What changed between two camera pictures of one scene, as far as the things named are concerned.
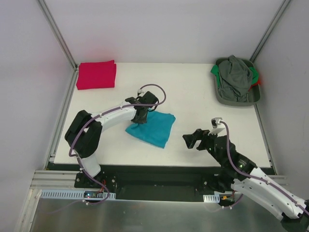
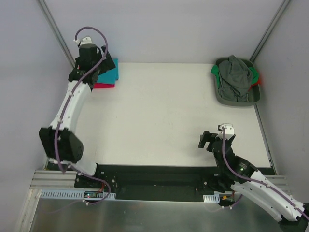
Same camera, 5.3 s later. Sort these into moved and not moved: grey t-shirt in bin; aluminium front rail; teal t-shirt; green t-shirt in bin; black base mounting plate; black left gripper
Moved: teal t-shirt; black left gripper
Not moved: aluminium front rail; green t-shirt in bin; black base mounting plate; grey t-shirt in bin
